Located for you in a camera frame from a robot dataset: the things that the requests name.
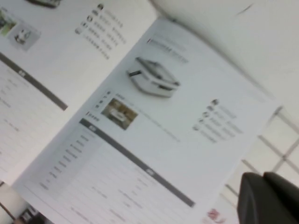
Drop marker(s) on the white black-grid tablecloth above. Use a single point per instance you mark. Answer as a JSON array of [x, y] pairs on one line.
[[275, 144]]

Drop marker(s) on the white product catalogue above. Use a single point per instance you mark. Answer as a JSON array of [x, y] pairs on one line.
[[163, 116]]

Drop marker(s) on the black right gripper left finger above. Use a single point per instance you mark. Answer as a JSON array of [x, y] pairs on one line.
[[254, 200]]

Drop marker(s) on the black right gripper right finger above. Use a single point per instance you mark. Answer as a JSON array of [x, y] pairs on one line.
[[287, 198]]

